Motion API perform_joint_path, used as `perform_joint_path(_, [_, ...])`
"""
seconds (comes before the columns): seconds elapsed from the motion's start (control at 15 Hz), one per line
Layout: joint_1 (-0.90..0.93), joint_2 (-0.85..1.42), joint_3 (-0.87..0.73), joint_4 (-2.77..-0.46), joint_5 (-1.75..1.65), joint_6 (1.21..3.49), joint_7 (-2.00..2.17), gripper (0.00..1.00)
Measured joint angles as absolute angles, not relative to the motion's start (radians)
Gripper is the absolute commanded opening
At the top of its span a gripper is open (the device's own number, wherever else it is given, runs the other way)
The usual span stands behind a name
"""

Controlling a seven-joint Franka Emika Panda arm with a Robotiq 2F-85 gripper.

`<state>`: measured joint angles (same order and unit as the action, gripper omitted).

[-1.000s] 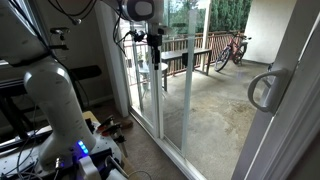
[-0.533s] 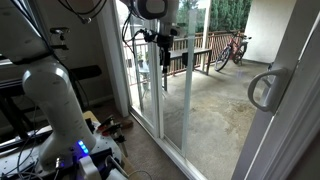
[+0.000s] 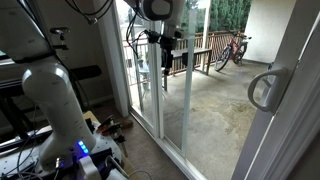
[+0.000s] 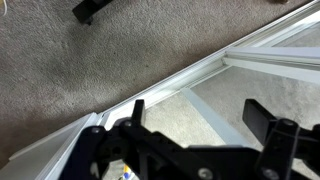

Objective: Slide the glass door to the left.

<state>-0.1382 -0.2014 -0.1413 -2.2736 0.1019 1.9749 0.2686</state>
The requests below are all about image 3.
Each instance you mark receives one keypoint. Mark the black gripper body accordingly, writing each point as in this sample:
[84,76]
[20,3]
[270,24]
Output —
[168,42]

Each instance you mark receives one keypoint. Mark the white framed sliding glass door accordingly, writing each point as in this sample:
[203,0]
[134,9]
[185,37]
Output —
[290,133]

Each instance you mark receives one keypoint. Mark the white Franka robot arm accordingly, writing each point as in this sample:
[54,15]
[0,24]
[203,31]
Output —
[50,86]

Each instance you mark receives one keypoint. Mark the fixed glass door panel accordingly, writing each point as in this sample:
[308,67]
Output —
[155,83]

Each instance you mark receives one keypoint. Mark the small patio table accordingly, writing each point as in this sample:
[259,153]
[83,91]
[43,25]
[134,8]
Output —
[145,71]

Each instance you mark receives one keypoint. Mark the red bicycle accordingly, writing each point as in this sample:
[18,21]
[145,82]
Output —
[230,53]

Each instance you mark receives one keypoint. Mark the green trees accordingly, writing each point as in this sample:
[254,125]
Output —
[230,13]

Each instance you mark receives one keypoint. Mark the brown floor item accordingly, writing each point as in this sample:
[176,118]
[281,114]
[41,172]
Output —
[126,123]

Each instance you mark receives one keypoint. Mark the black padded bench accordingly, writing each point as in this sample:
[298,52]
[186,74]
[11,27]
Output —
[86,71]

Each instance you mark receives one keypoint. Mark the red black clamp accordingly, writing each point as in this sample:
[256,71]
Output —
[116,133]
[106,121]

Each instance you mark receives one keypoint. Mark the white control box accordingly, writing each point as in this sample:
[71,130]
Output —
[88,166]

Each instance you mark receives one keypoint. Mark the white framed indoor window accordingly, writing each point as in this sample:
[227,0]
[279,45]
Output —
[6,57]

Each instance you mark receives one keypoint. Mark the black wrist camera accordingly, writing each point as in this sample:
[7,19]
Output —
[152,36]

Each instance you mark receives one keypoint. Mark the white porch post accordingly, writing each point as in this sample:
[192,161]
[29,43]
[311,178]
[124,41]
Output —
[206,23]

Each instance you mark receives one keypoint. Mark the white door frame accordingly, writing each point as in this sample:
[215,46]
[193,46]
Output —
[115,66]

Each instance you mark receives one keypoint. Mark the black camera on stand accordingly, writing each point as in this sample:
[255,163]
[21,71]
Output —
[60,31]

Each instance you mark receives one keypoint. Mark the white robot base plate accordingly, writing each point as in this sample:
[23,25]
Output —
[20,160]

